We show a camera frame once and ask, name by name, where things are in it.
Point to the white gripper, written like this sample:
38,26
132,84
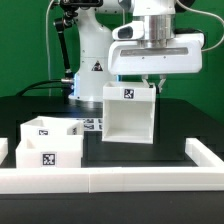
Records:
131,54

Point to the white drawer cabinet box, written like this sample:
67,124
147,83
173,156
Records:
128,112

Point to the white drawer tray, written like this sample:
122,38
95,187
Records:
47,151
51,126

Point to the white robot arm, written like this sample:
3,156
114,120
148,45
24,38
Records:
95,40

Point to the marker tag sheet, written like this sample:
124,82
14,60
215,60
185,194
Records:
92,124

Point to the white left border block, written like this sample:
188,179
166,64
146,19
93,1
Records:
3,149

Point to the white front border rail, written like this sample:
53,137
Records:
93,180

